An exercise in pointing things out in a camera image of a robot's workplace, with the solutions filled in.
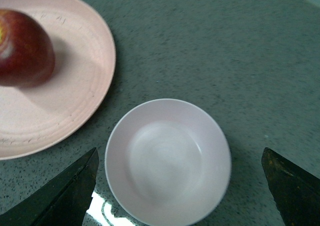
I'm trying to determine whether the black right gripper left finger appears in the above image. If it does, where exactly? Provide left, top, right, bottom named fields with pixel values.
left=0, top=148, right=99, bottom=225

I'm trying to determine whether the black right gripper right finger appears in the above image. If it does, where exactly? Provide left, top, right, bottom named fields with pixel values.
left=261, top=147, right=320, bottom=225

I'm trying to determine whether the red apple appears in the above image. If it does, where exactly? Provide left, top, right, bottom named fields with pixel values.
left=0, top=9, right=55, bottom=87

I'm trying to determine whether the pink plate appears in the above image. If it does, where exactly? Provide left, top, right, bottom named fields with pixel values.
left=0, top=0, right=116, bottom=160

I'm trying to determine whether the pale pink bowl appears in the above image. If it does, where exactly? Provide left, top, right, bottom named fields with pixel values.
left=104, top=99, right=232, bottom=225

